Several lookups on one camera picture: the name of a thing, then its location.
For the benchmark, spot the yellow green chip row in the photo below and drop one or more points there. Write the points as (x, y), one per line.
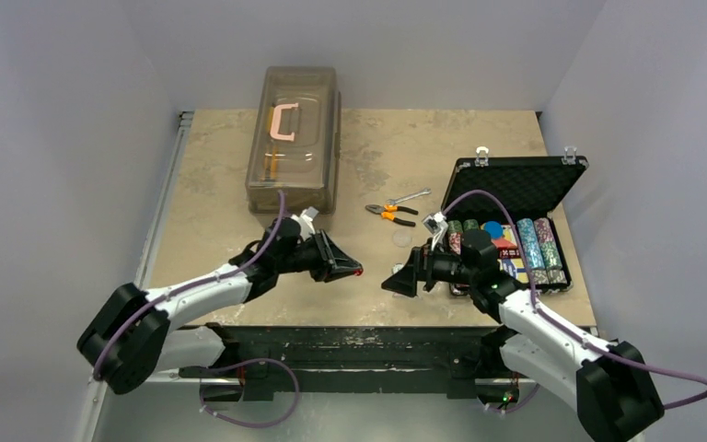
(470, 224)

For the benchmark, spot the red card deck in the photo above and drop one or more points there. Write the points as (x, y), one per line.
(507, 240)

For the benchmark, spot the black poker case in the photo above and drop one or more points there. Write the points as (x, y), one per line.
(528, 187)

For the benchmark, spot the light blue chip row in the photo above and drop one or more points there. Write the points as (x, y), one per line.
(532, 252)

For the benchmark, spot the clear round disc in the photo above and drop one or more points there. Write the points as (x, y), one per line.
(402, 238)

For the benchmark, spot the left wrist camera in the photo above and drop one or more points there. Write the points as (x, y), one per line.
(306, 219)

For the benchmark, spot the translucent brown storage box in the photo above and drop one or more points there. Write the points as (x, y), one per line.
(296, 146)

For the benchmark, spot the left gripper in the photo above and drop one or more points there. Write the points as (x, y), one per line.
(331, 262)

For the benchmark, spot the blue round button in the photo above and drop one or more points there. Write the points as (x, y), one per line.
(494, 229)

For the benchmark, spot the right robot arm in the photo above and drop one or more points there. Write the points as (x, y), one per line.
(613, 400)

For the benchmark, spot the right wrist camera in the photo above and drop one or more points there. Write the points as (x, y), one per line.
(437, 226)

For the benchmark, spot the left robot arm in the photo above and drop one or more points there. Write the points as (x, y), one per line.
(125, 339)

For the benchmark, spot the black metal table frame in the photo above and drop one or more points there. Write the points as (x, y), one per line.
(255, 362)

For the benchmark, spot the orange black pliers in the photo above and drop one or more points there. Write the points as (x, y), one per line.
(388, 211)

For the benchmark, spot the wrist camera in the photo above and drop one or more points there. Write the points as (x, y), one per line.
(437, 226)
(306, 219)

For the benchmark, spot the red green chip row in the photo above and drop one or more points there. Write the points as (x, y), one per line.
(454, 231)

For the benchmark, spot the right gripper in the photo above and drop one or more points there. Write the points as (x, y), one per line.
(418, 270)

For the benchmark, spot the yellow blue card deck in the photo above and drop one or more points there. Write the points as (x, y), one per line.
(515, 267)

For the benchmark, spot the silver wrench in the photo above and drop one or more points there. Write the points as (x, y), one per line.
(410, 196)

